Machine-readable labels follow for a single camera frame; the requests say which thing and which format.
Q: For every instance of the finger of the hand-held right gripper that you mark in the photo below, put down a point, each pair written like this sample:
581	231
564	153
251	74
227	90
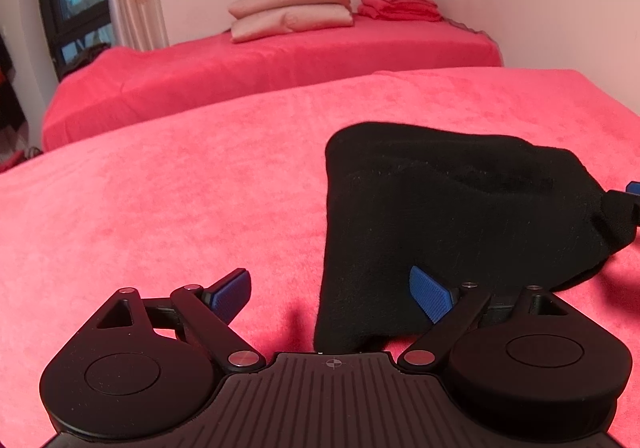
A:
634	189

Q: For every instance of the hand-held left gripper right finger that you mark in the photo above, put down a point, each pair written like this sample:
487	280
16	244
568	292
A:
429	297

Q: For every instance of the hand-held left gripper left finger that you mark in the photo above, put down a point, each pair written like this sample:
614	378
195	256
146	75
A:
230	297

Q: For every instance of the black pants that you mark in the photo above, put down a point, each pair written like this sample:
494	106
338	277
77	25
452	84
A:
450	218

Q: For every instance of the pink bed blanket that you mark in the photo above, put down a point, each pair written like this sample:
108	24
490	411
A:
150	203

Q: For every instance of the pink bed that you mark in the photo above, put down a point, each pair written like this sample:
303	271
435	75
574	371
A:
250	73

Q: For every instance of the dark cloth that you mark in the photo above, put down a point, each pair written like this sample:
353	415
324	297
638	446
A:
85	59

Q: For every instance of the folded pink blanket stack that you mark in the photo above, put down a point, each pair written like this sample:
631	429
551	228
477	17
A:
400	6

